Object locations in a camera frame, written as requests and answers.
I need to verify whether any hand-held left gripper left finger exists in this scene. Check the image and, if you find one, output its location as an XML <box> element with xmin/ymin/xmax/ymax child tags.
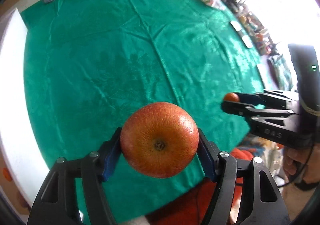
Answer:
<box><xmin>27</xmin><ymin>127</ymin><xmax>123</xmax><ymax>225</ymax></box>

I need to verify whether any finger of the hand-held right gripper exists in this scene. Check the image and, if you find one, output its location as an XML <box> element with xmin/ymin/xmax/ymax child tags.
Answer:
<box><xmin>237</xmin><ymin>91</ymin><xmax>298</xmax><ymax>104</ymax></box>
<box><xmin>221</xmin><ymin>101</ymin><xmax>300</xmax><ymax>144</ymax></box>

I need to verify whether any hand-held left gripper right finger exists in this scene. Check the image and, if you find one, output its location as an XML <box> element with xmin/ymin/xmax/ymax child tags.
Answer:
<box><xmin>197</xmin><ymin>127</ymin><xmax>290</xmax><ymax>225</ymax></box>

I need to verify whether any large red apple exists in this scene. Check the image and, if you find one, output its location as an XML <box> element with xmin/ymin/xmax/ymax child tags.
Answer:
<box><xmin>120</xmin><ymin>102</ymin><xmax>200</xmax><ymax>179</ymax></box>

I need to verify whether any white foam box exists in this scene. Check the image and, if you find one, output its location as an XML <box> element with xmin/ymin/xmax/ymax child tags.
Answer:
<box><xmin>0</xmin><ymin>7</ymin><xmax>84</xmax><ymax>225</ymax></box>

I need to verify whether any person's right hand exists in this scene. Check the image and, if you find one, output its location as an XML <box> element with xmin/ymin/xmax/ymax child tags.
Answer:
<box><xmin>283</xmin><ymin>140</ymin><xmax>320</xmax><ymax>190</ymax></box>

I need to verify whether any teal cloth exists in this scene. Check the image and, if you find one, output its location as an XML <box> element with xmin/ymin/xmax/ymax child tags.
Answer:
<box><xmin>268</xmin><ymin>53</ymin><xmax>298</xmax><ymax>91</ymax></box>

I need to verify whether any orange red cloth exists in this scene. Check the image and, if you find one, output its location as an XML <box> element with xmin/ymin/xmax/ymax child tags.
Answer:
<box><xmin>146</xmin><ymin>147</ymin><xmax>244</xmax><ymax>225</ymax></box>

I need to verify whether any floral patterned blanket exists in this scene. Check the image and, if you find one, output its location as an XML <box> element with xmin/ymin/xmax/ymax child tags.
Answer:
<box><xmin>240</xmin><ymin>135</ymin><xmax>285</xmax><ymax>185</ymax></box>

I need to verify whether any white remote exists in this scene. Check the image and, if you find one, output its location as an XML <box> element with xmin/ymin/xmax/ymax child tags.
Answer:
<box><xmin>241</xmin><ymin>35</ymin><xmax>255</xmax><ymax>49</ymax></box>

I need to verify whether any basket of toys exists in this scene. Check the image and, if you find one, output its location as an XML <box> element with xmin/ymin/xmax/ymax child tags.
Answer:
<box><xmin>236</xmin><ymin>11</ymin><xmax>274</xmax><ymax>56</ymax></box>

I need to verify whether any black phone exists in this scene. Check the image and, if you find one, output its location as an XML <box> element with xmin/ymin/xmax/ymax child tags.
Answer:
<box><xmin>230</xmin><ymin>20</ymin><xmax>245</xmax><ymax>32</ymax></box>

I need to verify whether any green tablecloth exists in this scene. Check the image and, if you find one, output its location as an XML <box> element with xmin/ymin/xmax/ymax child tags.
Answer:
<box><xmin>19</xmin><ymin>0</ymin><xmax>266</xmax><ymax>224</ymax></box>

